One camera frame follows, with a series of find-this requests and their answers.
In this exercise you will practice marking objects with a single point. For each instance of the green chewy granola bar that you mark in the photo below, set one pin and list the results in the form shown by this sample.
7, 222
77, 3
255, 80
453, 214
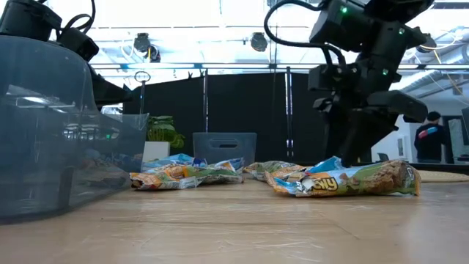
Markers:
267, 168

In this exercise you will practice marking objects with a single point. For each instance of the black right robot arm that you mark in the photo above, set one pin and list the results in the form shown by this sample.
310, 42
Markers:
340, 22

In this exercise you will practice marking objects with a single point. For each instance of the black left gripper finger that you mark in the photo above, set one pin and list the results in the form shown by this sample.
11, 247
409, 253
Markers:
110, 89

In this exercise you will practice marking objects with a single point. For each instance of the black curtain partition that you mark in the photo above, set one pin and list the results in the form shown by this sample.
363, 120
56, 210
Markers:
249, 110

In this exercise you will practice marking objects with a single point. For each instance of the small green potted plant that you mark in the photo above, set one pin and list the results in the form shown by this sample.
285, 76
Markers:
165, 132

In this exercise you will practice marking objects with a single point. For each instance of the black ceiling spotlight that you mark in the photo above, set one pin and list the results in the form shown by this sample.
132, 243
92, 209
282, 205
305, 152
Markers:
142, 42
259, 42

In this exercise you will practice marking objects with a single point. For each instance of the round wooden board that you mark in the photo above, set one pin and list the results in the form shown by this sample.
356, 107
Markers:
447, 176

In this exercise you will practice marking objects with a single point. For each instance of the person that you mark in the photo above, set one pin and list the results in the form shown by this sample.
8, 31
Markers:
430, 143

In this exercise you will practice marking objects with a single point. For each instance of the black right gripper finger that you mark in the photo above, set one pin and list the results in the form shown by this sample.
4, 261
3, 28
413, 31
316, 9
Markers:
366, 139
331, 132

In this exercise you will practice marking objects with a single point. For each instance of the grey translucent plastic bin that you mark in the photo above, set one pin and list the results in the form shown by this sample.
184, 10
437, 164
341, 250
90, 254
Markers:
242, 148
44, 146

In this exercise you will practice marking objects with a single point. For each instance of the pile of snack bars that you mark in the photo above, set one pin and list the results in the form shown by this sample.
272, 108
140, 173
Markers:
176, 176

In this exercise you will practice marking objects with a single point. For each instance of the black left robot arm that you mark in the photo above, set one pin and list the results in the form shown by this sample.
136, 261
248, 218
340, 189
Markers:
25, 18

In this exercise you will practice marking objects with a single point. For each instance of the light blue granola bar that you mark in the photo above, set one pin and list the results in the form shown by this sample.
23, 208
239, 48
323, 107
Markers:
366, 179
177, 157
326, 165

